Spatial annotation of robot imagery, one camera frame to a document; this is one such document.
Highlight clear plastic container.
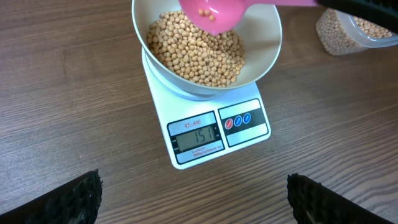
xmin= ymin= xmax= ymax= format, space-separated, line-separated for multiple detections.
xmin=315 ymin=7 xmax=398 ymax=57

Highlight white round bowl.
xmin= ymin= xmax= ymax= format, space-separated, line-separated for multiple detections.
xmin=131 ymin=0 xmax=282 ymax=95

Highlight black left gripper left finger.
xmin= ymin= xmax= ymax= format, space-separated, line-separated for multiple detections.
xmin=1 ymin=169 xmax=103 ymax=224

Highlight white digital kitchen scale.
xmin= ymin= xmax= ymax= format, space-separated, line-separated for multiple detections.
xmin=142 ymin=52 xmax=271 ymax=170

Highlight soybeans in pink scoop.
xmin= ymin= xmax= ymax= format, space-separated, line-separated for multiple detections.
xmin=198 ymin=9 xmax=216 ymax=21

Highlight pink plastic measuring scoop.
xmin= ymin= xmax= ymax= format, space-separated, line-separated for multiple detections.
xmin=178 ymin=0 xmax=319 ymax=34

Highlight soybeans in white bowl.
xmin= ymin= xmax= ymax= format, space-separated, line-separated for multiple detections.
xmin=147 ymin=10 xmax=245 ymax=88

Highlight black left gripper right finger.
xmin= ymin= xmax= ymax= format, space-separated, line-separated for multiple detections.
xmin=287 ymin=174 xmax=392 ymax=224

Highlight pile of soybeans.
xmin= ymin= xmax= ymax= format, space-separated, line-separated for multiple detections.
xmin=315 ymin=7 xmax=393 ymax=56

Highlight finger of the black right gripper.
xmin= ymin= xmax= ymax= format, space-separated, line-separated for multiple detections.
xmin=317 ymin=0 xmax=397 ymax=33

